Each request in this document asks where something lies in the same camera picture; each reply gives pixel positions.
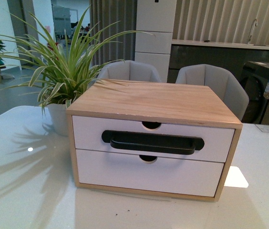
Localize chrome faucet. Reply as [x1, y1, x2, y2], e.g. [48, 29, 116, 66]
[247, 18, 258, 44]

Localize wooden drawer cabinet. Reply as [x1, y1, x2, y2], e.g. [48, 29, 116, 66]
[66, 80, 242, 201]

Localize grey chair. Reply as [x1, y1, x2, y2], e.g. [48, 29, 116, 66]
[97, 60, 162, 83]
[176, 64, 249, 120]

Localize white drawer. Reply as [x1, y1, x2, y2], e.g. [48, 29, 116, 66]
[76, 150, 223, 197]
[72, 116, 235, 162]

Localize black drawer handle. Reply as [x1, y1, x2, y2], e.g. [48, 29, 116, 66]
[102, 130, 205, 155]

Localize right grey chair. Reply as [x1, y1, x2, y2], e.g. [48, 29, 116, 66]
[176, 64, 249, 120]

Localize white plant pot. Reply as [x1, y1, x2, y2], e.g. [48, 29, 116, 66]
[47, 104, 68, 136]

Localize white pillar cabinet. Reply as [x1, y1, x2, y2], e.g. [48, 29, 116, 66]
[134, 0, 177, 83]

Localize left grey chair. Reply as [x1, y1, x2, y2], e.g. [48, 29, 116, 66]
[97, 60, 162, 83]

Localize dark kitchen counter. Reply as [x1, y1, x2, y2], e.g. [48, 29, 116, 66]
[167, 40, 269, 83]

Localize black washing machine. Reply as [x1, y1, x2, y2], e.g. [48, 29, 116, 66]
[240, 61, 269, 124]

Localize green spider plant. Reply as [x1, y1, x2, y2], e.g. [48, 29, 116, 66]
[0, 5, 155, 116]

